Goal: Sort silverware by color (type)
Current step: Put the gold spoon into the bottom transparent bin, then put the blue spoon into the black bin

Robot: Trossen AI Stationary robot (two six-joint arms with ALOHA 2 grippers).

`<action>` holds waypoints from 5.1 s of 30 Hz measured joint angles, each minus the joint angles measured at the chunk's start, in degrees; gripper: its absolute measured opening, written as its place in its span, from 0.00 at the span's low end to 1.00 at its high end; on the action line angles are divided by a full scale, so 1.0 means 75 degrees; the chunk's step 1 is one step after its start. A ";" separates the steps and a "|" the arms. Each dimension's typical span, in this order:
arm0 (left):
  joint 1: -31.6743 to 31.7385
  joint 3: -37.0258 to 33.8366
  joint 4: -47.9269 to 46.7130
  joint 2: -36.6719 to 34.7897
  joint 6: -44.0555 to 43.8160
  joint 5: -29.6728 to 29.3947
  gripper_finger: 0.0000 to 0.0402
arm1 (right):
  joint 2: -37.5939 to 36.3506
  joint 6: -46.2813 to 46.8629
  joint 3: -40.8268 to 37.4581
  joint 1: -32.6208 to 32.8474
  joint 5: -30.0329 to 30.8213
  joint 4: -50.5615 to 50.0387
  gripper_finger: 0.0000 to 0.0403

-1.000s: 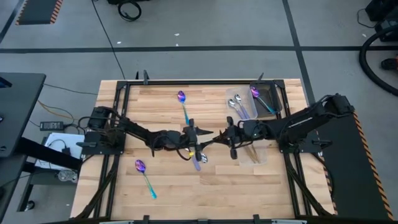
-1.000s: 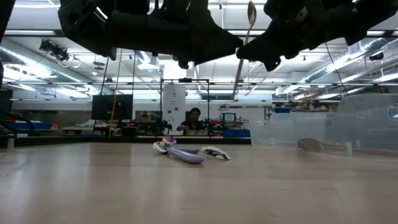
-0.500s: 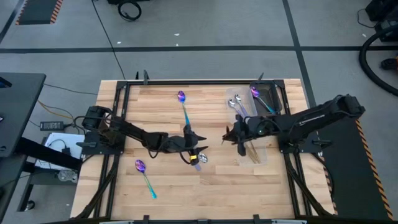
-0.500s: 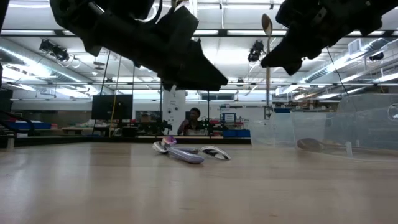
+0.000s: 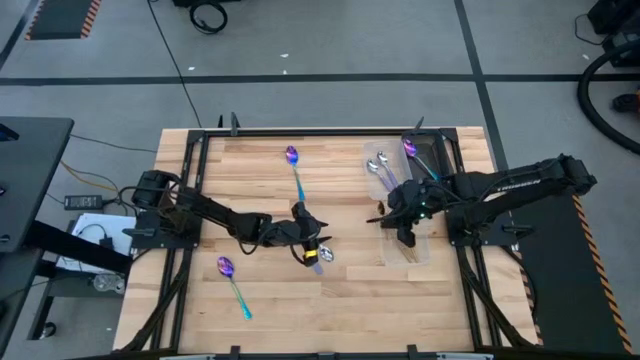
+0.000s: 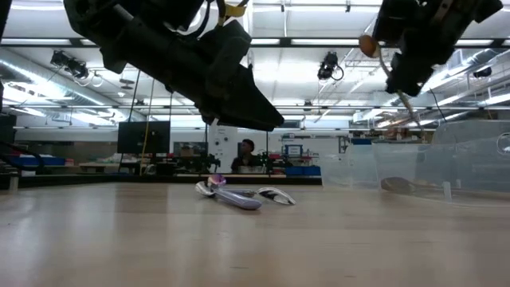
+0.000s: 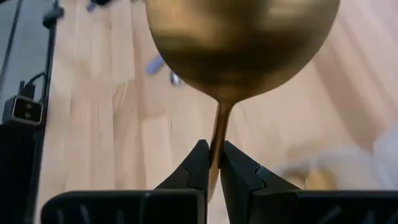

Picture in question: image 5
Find black metal table frame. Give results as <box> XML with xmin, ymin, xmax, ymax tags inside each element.
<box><xmin>113</xmin><ymin>127</ymin><xmax>540</xmax><ymax>360</ymax></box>

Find black diagonal stand beam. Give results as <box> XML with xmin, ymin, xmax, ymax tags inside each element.
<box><xmin>27</xmin><ymin>219</ymin><xmax>134</xmax><ymax>275</ymax></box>

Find thick black hose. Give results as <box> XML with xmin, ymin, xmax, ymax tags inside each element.
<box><xmin>576</xmin><ymin>41</ymin><xmax>640</xmax><ymax>156</ymax></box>

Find dark grey plastic container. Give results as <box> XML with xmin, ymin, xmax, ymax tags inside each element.
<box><xmin>400</xmin><ymin>130</ymin><xmax>455</xmax><ymax>192</ymax></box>

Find black mat orange hazard stripes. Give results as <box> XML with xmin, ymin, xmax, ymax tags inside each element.
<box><xmin>24</xmin><ymin>0</ymin><xmax>101</xmax><ymax>41</ymax></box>
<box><xmin>501</xmin><ymin>175</ymin><xmax>634</xmax><ymax>355</ymax></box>

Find long black floor cable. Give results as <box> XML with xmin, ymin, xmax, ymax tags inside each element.
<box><xmin>147</xmin><ymin>0</ymin><xmax>202</xmax><ymax>129</ymax></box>

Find clear plastic object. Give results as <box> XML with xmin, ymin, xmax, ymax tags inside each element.
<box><xmin>92</xmin><ymin>273</ymin><xmax>126</xmax><ymax>295</ymax></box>

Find red and black device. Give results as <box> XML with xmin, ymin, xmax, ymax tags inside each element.
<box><xmin>612</xmin><ymin>88</ymin><xmax>640</xmax><ymax>114</ymax></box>

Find black side desk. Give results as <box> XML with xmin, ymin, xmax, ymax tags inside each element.
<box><xmin>0</xmin><ymin>117</ymin><xmax>75</xmax><ymax>254</ymax></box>

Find coiled black cable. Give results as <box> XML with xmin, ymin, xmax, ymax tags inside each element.
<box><xmin>188</xmin><ymin>0</ymin><xmax>229</xmax><ymax>36</ymax></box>

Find white paper pad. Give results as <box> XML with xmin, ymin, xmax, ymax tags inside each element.
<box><xmin>55</xmin><ymin>213</ymin><xmax>139</xmax><ymax>275</ymax></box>

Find thin black floor cable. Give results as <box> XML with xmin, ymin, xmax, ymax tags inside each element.
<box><xmin>68</xmin><ymin>132</ymin><xmax>160</xmax><ymax>154</ymax></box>

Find orange cable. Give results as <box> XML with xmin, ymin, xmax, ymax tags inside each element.
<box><xmin>59</xmin><ymin>159</ymin><xmax>109</xmax><ymax>194</ymax></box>

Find black power adapter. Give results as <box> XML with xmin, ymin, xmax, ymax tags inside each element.
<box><xmin>63</xmin><ymin>194</ymin><xmax>104</xmax><ymax>211</ymax></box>

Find iridescent rainbow spoon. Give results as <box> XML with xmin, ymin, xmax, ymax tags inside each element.
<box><xmin>217</xmin><ymin>255</ymin><xmax>253</xmax><ymax>321</ymax></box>
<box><xmin>405</xmin><ymin>142</ymin><xmax>443</xmax><ymax>183</ymax></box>
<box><xmin>402</xmin><ymin>138</ymin><xmax>442</xmax><ymax>182</ymax></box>
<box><xmin>285</xmin><ymin>145</ymin><xmax>307</xmax><ymax>204</ymax></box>

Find black equipment box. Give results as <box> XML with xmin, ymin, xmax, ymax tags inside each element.
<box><xmin>587</xmin><ymin>0</ymin><xmax>640</xmax><ymax>69</ymax></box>

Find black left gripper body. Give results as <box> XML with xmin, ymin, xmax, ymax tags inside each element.
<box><xmin>259</xmin><ymin>202</ymin><xmax>322</xmax><ymax>249</ymax></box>

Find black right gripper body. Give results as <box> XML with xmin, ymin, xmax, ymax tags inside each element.
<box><xmin>387</xmin><ymin>180</ymin><xmax>449</xmax><ymax>229</ymax></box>

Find clear plastic container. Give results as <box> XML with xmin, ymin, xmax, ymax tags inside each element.
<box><xmin>362</xmin><ymin>138</ymin><xmax>416</xmax><ymax>202</ymax></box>
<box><xmin>378</xmin><ymin>199</ymin><xmax>432</xmax><ymax>266</ymax></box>

